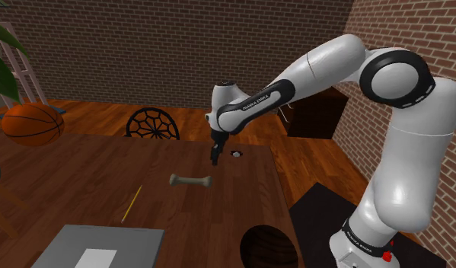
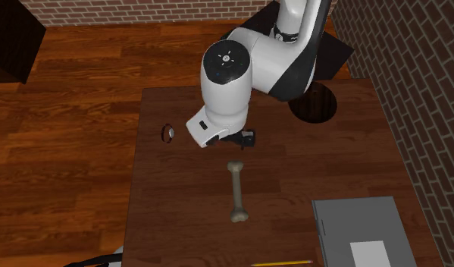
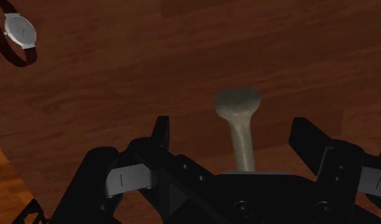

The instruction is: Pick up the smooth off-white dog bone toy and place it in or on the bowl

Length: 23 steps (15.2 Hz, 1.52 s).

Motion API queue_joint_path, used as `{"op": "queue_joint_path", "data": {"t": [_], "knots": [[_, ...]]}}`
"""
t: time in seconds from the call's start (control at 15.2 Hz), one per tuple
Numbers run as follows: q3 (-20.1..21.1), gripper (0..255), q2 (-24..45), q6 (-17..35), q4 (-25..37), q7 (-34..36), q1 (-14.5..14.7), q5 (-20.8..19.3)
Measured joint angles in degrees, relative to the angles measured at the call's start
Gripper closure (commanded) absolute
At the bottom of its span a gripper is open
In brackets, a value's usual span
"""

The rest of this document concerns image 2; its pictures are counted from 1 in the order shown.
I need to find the grey laptop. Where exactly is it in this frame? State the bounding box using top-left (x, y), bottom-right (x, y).
top-left (311, 196), bottom-right (418, 267)

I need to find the black robot stand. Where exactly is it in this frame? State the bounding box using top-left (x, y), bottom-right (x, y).
top-left (240, 0), bottom-right (355, 81)

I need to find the black cabinet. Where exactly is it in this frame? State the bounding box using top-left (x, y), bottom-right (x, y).
top-left (0, 0), bottom-right (47, 85)

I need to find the dark red wristwatch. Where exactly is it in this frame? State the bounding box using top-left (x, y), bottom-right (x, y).
top-left (161, 123), bottom-right (175, 145)

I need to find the brown wooden table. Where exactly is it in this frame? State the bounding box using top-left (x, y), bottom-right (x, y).
top-left (121, 77), bottom-right (446, 267)

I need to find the beige bone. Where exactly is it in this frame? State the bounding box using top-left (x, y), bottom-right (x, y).
top-left (226, 160), bottom-right (249, 224)

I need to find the yellow pencil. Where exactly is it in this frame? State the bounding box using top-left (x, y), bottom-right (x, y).
top-left (249, 259), bottom-right (314, 267)

